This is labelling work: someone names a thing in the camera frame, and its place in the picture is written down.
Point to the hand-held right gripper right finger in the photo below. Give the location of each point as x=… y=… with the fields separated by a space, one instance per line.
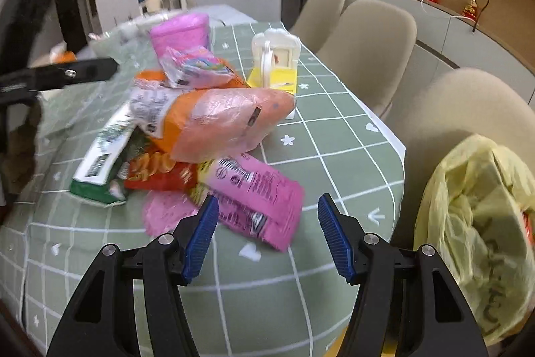
x=334 y=244

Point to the small pink snack packet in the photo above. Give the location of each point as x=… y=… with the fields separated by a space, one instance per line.
x=200 y=68

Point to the beige chair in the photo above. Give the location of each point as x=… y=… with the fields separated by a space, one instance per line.
x=459 y=106
x=317 y=14
x=368 y=47

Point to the green snack wrapper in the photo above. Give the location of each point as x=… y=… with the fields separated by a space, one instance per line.
x=102 y=164

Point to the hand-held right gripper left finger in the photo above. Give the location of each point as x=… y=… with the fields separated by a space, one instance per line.
x=202 y=240

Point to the pale pink printed wrapper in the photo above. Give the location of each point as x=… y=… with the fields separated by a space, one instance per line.
x=167 y=215

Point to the pink snack wrapper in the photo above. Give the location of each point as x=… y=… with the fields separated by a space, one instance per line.
x=259 y=194

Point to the red snack wrapper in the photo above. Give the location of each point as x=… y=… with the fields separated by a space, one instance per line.
x=150 y=173

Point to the white and yellow toy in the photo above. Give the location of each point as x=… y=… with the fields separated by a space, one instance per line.
x=276 y=56

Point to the orange translucent snack bag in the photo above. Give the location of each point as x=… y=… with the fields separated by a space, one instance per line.
x=225 y=118

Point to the yellow plastic bin bag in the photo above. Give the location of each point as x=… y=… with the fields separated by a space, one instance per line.
x=472 y=235

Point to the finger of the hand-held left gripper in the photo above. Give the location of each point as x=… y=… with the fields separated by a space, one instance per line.
x=83 y=71

